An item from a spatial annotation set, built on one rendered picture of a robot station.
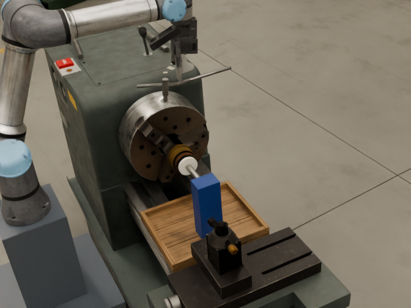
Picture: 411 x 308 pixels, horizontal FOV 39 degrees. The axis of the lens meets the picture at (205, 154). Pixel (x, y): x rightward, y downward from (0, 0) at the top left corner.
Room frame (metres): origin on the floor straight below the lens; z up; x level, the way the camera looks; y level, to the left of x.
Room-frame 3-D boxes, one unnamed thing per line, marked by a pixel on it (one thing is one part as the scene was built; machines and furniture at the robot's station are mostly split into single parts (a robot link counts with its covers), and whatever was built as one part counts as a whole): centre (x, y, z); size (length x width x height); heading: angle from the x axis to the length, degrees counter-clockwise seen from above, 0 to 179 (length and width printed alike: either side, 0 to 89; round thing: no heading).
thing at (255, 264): (1.23, -0.09, 0.95); 0.43 x 0.18 x 0.04; 113
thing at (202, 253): (1.23, -0.02, 1.00); 0.20 x 0.10 x 0.05; 23
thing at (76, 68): (2.11, 0.51, 1.23); 0.13 x 0.08 x 0.06; 23
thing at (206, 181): (1.49, 0.01, 1.00); 0.08 x 0.06 x 0.23; 113
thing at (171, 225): (1.54, 0.03, 0.88); 0.36 x 0.30 x 0.04; 113
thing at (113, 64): (2.16, 0.32, 1.06); 0.59 x 0.48 x 0.39; 23
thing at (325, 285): (1.17, -0.09, 0.89); 0.53 x 0.30 x 0.06; 113
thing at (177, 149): (1.67, 0.08, 1.08); 0.09 x 0.09 x 0.09; 23
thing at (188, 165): (1.57, 0.04, 1.08); 0.13 x 0.07 x 0.07; 23
